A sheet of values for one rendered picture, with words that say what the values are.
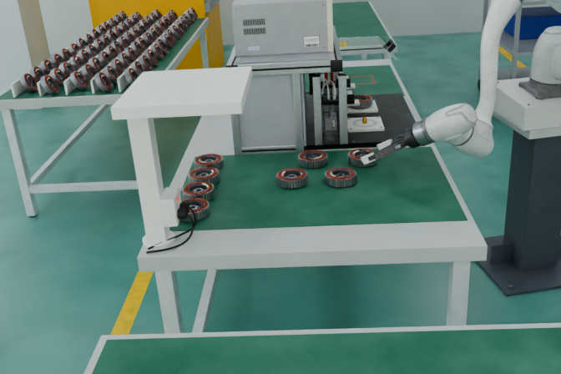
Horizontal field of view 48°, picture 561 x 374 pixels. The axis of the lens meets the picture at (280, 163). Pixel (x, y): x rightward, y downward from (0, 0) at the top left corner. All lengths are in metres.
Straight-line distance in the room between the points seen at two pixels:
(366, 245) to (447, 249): 0.23
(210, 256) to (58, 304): 1.45
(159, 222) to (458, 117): 1.01
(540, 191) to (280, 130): 1.22
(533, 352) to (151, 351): 0.85
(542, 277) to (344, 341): 1.79
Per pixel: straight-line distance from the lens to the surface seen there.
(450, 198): 2.14
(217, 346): 1.51
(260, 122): 2.48
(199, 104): 1.67
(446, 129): 2.16
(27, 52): 6.18
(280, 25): 2.51
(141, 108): 1.71
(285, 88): 2.44
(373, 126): 2.67
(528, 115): 2.75
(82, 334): 2.95
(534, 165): 2.94
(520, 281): 3.11
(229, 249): 1.87
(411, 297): 2.95
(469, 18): 8.25
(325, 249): 1.84
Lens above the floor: 1.69
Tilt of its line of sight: 23 degrees down
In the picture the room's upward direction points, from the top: 4 degrees counter-clockwise
